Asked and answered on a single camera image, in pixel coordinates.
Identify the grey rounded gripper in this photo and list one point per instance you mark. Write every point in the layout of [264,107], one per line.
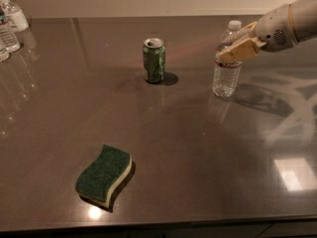
[274,29]

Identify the clear background water bottle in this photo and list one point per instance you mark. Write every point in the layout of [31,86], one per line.
[7,36]

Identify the green and yellow sponge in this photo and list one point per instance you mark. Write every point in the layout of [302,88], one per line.
[100,179]

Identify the white pump sanitizer bottle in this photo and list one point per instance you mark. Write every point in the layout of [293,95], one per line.
[15,16]

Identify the green soda can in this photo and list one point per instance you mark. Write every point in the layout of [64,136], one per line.
[154,60]

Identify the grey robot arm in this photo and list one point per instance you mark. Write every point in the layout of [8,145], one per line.
[304,20]

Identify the clear plastic water bottle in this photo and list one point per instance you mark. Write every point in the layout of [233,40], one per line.
[226,75]

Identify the clear bottle at edge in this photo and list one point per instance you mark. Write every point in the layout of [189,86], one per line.
[4,55]

